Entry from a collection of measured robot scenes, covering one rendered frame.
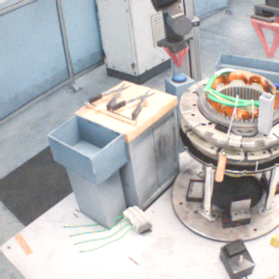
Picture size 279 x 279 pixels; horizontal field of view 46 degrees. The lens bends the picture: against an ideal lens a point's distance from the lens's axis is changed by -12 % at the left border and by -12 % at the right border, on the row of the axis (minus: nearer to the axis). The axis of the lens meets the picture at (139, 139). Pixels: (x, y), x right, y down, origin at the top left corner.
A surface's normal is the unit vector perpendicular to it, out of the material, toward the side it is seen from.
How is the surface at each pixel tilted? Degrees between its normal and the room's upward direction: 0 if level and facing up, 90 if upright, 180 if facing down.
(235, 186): 0
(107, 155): 90
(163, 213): 0
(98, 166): 90
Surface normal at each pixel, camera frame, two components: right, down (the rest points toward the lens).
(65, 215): -0.11, -0.80
